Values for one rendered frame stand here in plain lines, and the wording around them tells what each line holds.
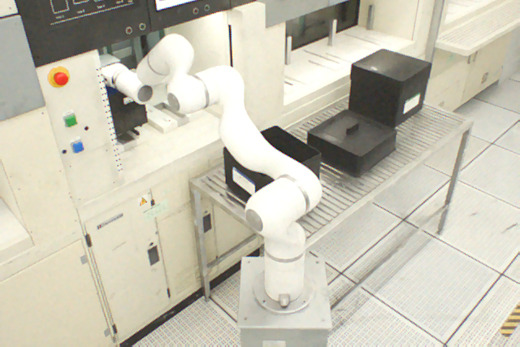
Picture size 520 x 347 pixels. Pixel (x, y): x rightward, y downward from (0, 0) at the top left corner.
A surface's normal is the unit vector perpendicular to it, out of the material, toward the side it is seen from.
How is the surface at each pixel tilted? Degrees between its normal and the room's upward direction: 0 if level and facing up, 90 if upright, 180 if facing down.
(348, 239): 0
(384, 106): 90
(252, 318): 0
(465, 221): 0
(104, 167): 90
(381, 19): 90
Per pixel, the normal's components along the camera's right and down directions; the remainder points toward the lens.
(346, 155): -0.71, 0.41
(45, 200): 0.69, 0.40
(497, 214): -0.01, -0.82
